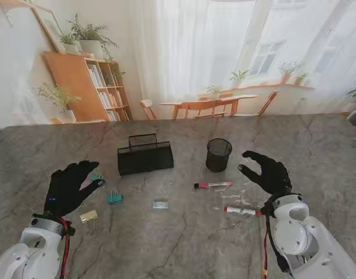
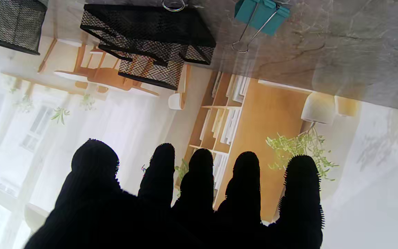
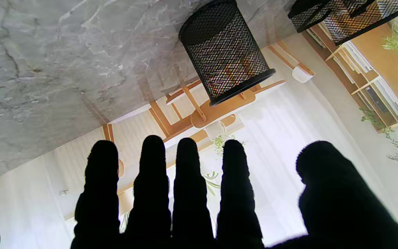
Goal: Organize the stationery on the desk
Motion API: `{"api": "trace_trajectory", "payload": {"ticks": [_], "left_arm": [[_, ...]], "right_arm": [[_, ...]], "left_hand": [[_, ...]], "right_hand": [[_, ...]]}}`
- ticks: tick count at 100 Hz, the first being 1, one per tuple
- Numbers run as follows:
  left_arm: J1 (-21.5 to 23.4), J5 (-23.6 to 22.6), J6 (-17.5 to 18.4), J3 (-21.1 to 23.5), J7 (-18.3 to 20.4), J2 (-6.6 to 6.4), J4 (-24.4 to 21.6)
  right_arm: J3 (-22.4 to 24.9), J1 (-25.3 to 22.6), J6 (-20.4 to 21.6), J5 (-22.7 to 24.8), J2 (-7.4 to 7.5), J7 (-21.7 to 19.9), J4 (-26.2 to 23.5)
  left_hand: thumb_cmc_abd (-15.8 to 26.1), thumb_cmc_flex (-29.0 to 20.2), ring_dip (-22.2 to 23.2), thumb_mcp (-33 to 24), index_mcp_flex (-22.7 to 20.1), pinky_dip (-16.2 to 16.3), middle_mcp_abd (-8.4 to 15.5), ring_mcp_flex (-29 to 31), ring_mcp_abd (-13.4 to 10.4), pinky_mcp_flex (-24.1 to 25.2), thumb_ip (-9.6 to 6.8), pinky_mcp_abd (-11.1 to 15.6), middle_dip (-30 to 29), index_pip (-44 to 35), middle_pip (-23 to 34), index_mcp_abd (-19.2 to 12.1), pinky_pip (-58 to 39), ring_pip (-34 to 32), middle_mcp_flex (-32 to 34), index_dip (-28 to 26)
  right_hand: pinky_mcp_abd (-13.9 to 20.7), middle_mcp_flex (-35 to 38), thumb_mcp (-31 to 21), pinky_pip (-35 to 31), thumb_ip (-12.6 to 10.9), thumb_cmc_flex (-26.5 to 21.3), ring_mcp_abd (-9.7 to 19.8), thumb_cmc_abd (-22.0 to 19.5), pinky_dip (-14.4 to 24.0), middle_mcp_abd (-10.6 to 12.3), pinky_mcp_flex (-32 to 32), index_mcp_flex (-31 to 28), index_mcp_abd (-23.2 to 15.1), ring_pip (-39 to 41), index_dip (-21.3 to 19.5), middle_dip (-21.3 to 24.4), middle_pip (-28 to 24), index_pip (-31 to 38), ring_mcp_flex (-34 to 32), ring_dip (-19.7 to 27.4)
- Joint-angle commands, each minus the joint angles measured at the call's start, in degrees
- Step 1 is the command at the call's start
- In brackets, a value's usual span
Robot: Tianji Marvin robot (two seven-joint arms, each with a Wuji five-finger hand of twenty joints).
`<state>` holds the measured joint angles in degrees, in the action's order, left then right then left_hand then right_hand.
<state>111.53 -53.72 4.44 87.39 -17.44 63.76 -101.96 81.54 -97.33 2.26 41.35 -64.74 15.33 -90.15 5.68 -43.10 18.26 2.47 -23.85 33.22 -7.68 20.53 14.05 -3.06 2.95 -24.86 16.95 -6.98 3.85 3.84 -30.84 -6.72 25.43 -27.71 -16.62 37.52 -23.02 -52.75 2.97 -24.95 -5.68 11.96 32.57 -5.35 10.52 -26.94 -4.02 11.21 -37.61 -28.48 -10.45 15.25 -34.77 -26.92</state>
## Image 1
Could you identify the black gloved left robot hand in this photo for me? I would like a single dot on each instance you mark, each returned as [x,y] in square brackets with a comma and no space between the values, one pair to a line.
[64,191]

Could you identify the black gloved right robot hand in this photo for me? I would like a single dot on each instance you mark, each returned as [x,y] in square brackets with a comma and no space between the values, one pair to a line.
[273,177]

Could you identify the gold binder clip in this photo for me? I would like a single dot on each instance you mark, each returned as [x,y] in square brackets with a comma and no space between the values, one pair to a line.
[89,216]

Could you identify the white marker with red caps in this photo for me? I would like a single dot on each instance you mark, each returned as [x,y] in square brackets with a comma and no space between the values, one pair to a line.
[241,210]

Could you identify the black mesh pen cup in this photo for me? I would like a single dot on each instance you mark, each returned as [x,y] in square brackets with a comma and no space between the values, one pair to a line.
[217,162]

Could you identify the pink marker with black cap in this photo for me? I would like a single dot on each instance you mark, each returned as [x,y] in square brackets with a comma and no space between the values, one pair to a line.
[212,184]

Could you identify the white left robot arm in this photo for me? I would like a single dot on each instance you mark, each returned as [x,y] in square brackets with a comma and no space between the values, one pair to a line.
[35,244]

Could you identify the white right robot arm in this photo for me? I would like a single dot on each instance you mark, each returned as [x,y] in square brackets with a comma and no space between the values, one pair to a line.
[296,226]

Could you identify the black mesh desk organizer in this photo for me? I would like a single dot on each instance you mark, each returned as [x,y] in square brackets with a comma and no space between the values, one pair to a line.
[145,160]

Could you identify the teal binder clip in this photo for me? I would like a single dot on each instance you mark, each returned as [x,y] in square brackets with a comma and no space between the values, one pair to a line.
[115,199]
[95,176]

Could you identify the printed room scene backdrop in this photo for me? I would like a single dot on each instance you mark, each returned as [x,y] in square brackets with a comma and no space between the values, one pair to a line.
[195,43]

